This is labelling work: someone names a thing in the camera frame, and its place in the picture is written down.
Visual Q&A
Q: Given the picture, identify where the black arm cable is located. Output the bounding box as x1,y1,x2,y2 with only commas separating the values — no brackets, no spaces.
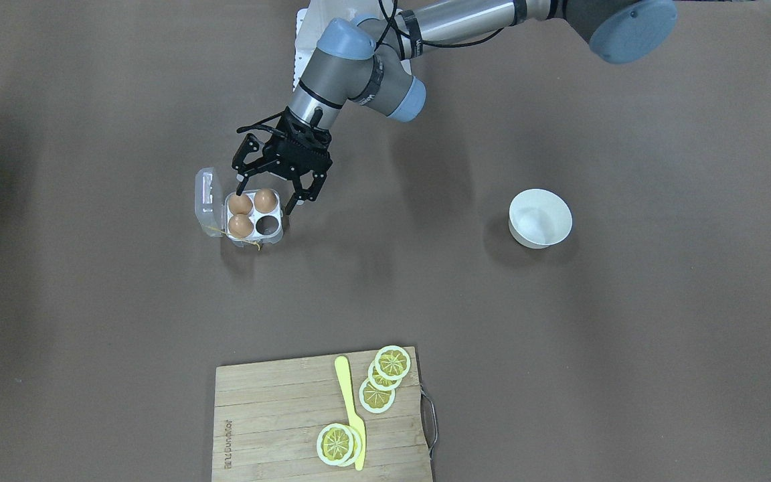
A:
376,0,513,50

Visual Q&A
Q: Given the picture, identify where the lemon slice single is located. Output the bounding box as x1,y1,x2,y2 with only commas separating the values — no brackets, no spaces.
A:
315,423,362,467

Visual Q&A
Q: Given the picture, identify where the wooden cutting board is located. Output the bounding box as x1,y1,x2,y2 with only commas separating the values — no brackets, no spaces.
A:
211,354,434,481

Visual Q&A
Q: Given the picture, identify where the yellow plastic knife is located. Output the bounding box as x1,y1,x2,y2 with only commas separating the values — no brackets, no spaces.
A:
334,355,367,472

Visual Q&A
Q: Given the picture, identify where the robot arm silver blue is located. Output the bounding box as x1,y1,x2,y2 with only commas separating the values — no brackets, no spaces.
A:
232,1,677,214

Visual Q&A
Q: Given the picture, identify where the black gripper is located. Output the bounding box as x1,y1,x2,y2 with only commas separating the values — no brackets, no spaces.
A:
232,110,333,216

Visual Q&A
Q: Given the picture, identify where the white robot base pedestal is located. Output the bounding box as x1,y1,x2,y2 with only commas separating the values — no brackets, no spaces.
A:
292,1,395,90

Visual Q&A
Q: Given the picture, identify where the white bowl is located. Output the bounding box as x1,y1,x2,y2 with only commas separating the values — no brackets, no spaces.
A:
508,189,573,249

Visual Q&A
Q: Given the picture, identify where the clear plastic egg box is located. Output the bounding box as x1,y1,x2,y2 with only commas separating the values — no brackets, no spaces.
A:
193,167,284,247

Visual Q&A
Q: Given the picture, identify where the brown egg back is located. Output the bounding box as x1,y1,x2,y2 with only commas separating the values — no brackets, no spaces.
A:
227,214,254,239
226,194,254,216

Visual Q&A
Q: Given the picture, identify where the brown egg carried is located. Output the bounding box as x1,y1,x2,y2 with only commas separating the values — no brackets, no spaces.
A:
253,188,278,214

